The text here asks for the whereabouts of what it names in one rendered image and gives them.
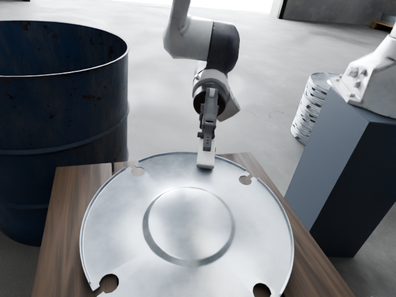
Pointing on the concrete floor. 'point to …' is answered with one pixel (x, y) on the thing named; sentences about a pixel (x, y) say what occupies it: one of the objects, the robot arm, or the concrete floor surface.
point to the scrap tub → (56, 112)
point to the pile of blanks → (308, 112)
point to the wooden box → (85, 174)
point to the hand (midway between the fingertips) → (205, 156)
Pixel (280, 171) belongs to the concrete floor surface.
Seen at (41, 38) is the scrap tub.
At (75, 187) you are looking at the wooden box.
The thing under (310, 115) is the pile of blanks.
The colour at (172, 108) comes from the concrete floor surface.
